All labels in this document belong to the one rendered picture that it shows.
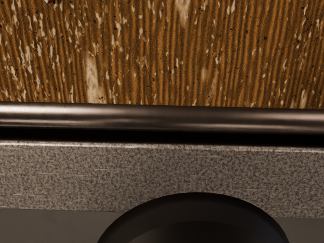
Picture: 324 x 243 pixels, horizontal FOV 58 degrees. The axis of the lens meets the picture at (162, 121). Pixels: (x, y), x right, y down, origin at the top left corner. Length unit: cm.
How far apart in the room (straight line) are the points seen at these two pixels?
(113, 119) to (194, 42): 10
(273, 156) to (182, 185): 9
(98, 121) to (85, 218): 137
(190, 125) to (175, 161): 4
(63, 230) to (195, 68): 155
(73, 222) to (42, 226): 17
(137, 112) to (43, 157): 11
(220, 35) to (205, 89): 4
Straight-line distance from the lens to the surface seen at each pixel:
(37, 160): 31
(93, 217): 161
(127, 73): 23
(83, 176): 31
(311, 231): 176
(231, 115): 26
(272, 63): 24
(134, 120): 26
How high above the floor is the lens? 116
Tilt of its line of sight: 66 degrees down
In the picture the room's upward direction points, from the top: 175 degrees counter-clockwise
